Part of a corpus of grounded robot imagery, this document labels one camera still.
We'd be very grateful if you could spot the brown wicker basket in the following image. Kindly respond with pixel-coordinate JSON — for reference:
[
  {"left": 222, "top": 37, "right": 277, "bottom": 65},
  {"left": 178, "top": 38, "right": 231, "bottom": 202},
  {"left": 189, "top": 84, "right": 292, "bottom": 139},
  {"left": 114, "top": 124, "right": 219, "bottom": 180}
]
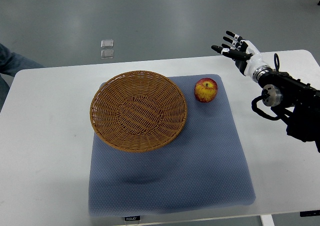
[{"left": 89, "top": 70, "right": 188, "bottom": 153}]

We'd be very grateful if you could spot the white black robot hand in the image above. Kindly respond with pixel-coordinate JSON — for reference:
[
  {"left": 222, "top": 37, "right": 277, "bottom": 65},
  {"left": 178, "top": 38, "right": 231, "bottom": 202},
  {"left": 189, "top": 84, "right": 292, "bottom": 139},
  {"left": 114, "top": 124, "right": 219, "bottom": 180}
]
[{"left": 211, "top": 30, "right": 272, "bottom": 83}]

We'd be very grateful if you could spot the black label plate right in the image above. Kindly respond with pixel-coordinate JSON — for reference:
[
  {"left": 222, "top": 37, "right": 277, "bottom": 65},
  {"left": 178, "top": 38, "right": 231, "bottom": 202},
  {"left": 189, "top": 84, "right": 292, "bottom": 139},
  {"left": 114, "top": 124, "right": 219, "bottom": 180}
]
[{"left": 299, "top": 210, "right": 320, "bottom": 218}]

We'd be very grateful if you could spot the person in blue jeans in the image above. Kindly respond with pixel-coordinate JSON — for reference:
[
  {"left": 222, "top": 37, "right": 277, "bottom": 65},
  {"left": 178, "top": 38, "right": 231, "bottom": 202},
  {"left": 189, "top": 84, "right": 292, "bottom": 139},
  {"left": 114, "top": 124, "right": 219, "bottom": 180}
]
[{"left": 0, "top": 44, "right": 44, "bottom": 110}]

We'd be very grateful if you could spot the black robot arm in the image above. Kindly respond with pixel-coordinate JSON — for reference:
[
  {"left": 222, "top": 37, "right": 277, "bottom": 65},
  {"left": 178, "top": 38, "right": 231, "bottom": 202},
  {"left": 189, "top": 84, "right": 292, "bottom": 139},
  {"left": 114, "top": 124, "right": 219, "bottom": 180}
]
[{"left": 251, "top": 54, "right": 320, "bottom": 149}]

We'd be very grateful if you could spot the lower silver floor plate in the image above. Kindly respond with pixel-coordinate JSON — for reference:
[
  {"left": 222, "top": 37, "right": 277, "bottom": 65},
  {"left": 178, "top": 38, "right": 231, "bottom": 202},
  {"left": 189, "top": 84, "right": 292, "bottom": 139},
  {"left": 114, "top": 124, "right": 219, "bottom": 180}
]
[{"left": 100, "top": 49, "right": 114, "bottom": 59}]

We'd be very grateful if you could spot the upper silver floor plate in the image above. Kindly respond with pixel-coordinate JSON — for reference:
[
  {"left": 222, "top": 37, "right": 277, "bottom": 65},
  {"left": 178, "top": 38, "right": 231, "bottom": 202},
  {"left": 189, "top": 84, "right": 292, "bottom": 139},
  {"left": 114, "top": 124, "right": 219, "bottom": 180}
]
[{"left": 100, "top": 39, "right": 114, "bottom": 49}]

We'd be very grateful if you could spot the red yellow apple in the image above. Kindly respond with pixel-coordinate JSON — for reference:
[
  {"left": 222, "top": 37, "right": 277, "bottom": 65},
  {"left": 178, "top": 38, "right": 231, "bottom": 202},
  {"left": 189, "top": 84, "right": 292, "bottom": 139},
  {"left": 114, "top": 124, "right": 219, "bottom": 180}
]
[{"left": 194, "top": 77, "right": 218, "bottom": 103}]

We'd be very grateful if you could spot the black table control panel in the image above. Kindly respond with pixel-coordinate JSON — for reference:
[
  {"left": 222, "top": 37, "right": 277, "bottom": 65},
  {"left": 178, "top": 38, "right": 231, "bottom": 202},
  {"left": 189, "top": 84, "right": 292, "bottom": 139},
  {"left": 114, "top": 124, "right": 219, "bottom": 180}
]
[{"left": 123, "top": 215, "right": 141, "bottom": 222}]

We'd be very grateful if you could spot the white table leg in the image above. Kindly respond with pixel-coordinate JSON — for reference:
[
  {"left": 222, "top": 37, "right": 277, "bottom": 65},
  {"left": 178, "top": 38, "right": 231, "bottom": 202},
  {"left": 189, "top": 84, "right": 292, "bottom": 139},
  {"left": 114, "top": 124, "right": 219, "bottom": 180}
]
[{"left": 260, "top": 214, "right": 275, "bottom": 226}]

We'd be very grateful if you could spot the silver floor plate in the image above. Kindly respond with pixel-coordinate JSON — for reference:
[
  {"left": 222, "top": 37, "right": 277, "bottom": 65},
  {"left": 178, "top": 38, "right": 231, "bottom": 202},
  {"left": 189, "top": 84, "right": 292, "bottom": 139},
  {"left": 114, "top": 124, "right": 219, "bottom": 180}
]
[
  {"left": 100, "top": 39, "right": 114, "bottom": 49},
  {"left": 100, "top": 49, "right": 114, "bottom": 59}
]

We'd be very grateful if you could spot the blue grey cloth mat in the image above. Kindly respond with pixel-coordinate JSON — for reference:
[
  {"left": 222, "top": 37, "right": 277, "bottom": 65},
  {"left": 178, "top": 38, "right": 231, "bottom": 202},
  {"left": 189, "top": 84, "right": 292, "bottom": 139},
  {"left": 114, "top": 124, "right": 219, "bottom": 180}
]
[{"left": 88, "top": 74, "right": 256, "bottom": 217}]

